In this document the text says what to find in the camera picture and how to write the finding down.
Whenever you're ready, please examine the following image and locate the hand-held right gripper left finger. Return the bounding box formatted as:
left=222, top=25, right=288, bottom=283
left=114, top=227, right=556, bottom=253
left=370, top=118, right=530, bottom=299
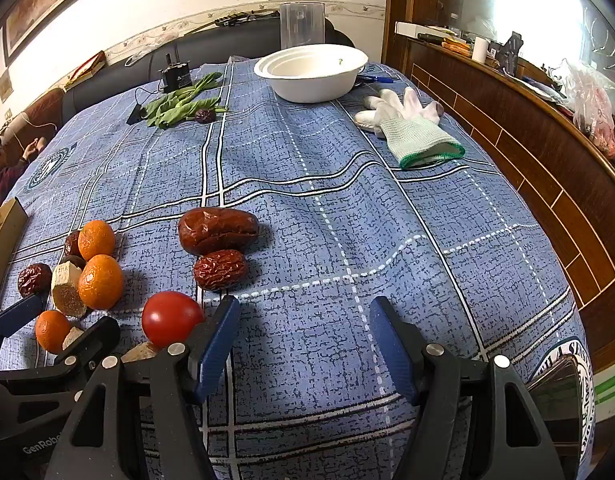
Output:
left=45, top=294, right=242, bottom=480

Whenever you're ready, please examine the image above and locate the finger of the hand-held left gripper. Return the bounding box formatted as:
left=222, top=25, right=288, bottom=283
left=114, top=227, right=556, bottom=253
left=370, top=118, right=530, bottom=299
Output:
left=54, top=316, right=121, bottom=368
left=0, top=292, right=49, bottom=372

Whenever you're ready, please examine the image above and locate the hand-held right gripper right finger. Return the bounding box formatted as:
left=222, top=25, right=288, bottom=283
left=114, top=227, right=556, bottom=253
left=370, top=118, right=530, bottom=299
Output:
left=370, top=296, right=563, bottom=480

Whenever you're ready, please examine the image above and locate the orange mandarin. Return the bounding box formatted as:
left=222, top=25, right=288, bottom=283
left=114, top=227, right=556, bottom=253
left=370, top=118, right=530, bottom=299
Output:
left=78, top=254, right=124, bottom=311
left=36, top=310, right=72, bottom=355
left=78, top=219, right=117, bottom=262

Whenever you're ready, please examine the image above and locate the red tomato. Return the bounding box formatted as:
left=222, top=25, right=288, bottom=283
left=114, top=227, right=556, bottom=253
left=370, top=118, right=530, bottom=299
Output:
left=142, top=290, right=207, bottom=350

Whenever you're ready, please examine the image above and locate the small wrinkled red date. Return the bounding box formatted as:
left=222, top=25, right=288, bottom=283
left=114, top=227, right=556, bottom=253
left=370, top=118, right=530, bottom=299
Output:
left=193, top=249, right=250, bottom=292
left=18, top=263, right=53, bottom=299

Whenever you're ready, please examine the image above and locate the shallow cardboard box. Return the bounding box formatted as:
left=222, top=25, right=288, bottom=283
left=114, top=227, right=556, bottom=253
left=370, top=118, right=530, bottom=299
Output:
left=0, top=197, right=29, bottom=311

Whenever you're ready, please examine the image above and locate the large glossy red date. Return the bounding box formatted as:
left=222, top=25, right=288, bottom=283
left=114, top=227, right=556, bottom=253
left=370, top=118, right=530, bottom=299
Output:
left=178, top=207, right=261, bottom=257

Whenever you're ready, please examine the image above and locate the blue plaid bed sheet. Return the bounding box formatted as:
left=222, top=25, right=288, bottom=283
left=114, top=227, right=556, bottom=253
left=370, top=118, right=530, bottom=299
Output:
left=0, top=55, right=595, bottom=480

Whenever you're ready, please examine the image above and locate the brown cushion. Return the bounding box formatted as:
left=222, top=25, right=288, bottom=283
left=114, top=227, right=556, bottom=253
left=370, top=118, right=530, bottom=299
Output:
left=25, top=87, right=66, bottom=136

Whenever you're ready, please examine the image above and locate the white glove green cuff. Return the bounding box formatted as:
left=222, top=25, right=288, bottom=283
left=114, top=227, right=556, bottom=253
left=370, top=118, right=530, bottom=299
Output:
left=375, top=86, right=465, bottom=169

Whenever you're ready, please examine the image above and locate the folded white glove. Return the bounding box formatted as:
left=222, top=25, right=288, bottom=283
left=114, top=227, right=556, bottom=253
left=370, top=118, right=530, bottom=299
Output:
left=354, top=95, right=388, bottom=133

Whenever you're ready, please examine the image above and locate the green leafy vegetable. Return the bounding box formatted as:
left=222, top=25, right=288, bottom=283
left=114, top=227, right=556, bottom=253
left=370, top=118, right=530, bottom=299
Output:
left=140, top=71, right=229, bottom=129

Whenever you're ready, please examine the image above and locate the black leather sofa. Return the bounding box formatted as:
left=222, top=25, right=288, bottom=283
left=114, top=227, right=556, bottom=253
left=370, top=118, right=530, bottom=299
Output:
left=62, top=15, right=358, bottom=116

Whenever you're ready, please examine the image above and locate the red gift box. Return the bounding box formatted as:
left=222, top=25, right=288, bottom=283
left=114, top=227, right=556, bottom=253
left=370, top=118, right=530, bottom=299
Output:
left=68, top=50, right=108, bottom=85

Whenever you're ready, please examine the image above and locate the wooden cabinet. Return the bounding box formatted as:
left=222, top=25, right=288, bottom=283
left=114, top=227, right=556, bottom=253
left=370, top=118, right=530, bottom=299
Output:
left=382, top=0, right=615, bottom=376

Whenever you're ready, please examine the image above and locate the small black device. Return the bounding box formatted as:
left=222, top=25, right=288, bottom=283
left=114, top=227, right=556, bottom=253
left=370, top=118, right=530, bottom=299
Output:
left=160, top=52, right=193, bottom=93

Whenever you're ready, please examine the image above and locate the white bowl stack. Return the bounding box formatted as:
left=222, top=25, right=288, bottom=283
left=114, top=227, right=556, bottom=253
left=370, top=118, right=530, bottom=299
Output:
left=254, top=44, right=368, bottom=104

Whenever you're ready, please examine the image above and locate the small white bowl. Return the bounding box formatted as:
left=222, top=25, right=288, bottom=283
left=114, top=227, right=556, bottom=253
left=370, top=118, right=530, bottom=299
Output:
left=268, top=46, right=364, bottom=80

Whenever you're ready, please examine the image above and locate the clear plastic bag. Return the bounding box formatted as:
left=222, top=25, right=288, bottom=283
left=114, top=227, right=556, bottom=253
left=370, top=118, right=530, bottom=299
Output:
left=557, top=57, right=615, bottom=161

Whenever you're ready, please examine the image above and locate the black stand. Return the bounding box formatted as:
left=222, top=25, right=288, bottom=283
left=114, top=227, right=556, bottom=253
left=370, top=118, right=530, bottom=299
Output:
left=497, top=31, right=524, bottom=73

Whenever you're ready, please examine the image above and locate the flat white box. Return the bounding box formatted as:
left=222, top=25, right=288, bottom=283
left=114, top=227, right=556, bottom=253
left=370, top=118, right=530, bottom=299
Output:
left=395, top=21, right=458, bottom=40

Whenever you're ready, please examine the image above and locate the clear plastic measuring cup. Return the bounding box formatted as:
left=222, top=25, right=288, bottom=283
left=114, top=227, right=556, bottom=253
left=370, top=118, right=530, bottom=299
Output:
left=279, top=2, right=326, bottom=47

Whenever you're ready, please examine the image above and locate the framed wall painting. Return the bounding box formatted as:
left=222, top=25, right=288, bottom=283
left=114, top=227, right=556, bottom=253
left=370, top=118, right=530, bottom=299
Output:
left=2, top=0, right=153, bottom=66

